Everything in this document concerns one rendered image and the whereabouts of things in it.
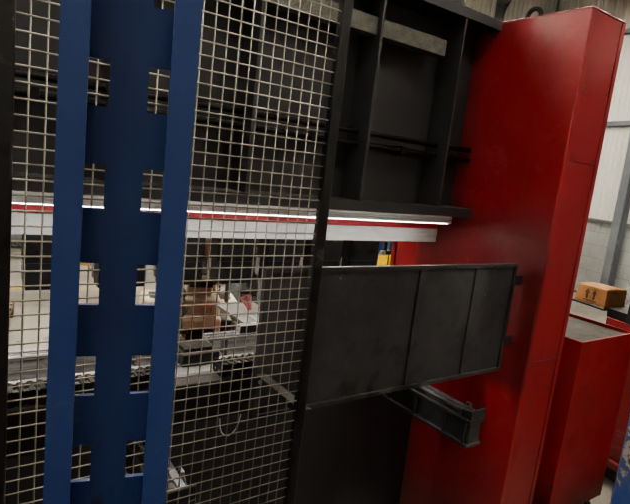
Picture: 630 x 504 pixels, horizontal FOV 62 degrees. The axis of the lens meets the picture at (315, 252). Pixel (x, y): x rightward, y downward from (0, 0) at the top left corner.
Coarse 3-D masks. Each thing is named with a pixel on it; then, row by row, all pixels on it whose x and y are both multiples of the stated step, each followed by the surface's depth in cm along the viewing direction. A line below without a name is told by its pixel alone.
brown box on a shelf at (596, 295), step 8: (584, 288) 326; (592, 288) 321; (600, 288) 317; (608, 288) 318; (616, 288) 323; (576, 296) 330; (584, 296) 325; (592, 296) 321; (600, 296) 316; (608, 296) 314; (616, 296) 317; (624, 296) 321; (592, 304) 319; (600, 304) 316; (608, 304) 315; (616, 304) 319; (624, 304) 323
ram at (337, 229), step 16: (16, 208) 148; (32, 208) 150; (48, 208) 152; (16, 224) 149; (32, 224) 151; (48, 224) 153; (192, 224) 178; (208, 224) 181; (224, 224) 185; (240, 224) 188; (272, 224) 196; (288, 224) 200; (304, 224) 204; (336, 224) 213; (352, 224) 217; (368, 224) 222; (384, 224) 227; (400, 224) 233; (416, 224) 238; (432, 224) 244; (368, 240) 224; (384, 240) 229; (400, 240) 235; (416, 240) 240; (432, 240) 246
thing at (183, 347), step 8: (184, 344) 164; (192, 344) 165; (200, 344) 166; (208, 344) 166; (184, 352) 160; (208, 352) 163; (216, 352) 164; (184, 360) 159; (192, 360) 160; (208, 360) 163
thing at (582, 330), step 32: (576, 320) 279; (576, 352) 233; (608, 352) 247; (576, 384) 236; (608, 384) 254; (576, 416) 242; (608, 416) 261; (544, 448) 246; (576, 448) 248; (608, 448) 268; (544, 480) 246; (576, 480) 255
